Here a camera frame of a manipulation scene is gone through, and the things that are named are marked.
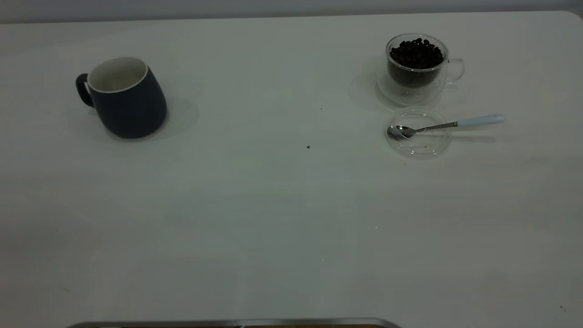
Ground metal frame bar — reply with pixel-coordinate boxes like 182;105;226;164
67;318;401;328

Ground clear round glass lid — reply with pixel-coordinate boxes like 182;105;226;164
385;107;452;159

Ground dark grey ceramic mug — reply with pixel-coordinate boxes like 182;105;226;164
75;56;168;139

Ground metal spoon with white handle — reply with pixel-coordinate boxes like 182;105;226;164
387;113;506;140

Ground clear double-wall glass cup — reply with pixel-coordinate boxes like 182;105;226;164
376;33;465;108

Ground roasted coffee beans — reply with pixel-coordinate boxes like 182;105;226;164
388;38;445;88

